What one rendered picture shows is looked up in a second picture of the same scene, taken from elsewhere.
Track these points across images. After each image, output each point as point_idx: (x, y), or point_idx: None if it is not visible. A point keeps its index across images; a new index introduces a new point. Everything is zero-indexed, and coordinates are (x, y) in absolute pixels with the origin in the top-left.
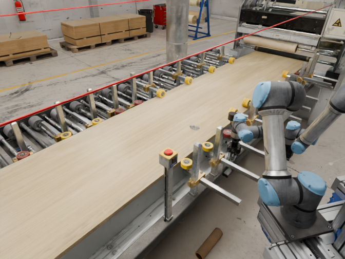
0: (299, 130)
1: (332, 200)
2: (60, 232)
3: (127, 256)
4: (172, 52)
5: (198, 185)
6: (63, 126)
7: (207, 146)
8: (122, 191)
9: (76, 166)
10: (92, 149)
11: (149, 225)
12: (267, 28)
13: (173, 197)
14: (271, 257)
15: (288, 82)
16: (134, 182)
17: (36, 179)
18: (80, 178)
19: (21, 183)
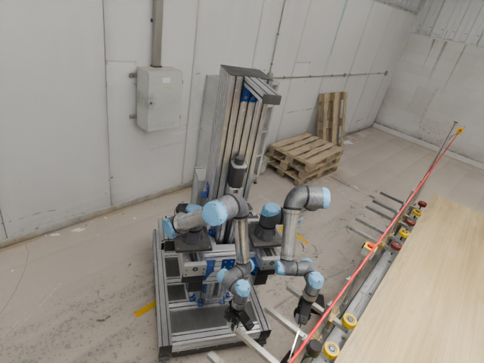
0: (238, 279)
1: (211, 265)
2: (409, 265)
3: (359, 278)
4: None
5: (323, 335)
6: None
7: (332, 345)
8: (392, 290)
9: (457, 323)
10: (468, 349)
11: (354, 312)
12: (317, 323)
13: (344, 340)
14: (279, 231)
15: (308, 186)
16: (388, 298)
17: (474, 309)
18: (438, 307)
19: (481, 305)
